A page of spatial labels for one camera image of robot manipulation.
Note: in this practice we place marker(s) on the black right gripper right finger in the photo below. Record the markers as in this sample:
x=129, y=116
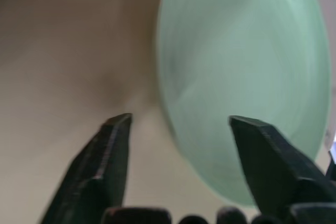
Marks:
x=275, y=171

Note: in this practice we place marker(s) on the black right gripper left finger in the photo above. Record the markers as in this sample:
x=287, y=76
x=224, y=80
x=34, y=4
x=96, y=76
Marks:
x=89, y=182

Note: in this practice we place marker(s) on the green plate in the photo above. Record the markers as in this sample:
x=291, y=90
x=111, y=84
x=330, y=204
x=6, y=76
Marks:
x=236, y=72

